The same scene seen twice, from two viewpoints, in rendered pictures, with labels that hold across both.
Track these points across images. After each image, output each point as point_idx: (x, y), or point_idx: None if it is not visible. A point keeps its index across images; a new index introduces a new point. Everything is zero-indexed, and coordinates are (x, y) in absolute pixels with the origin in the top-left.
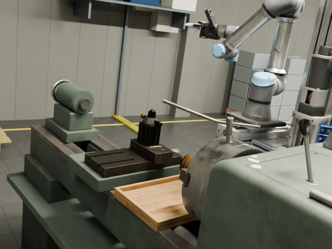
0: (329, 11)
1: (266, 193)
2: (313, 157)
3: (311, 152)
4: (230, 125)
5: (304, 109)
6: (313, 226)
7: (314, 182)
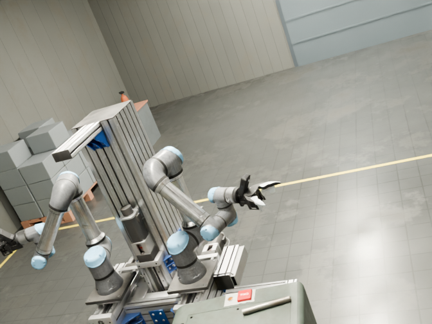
0: (106, 179)
1: None
2: (193, 323)
3: (188, 318)
4: None
5: (144, 258)
6: None
7: None
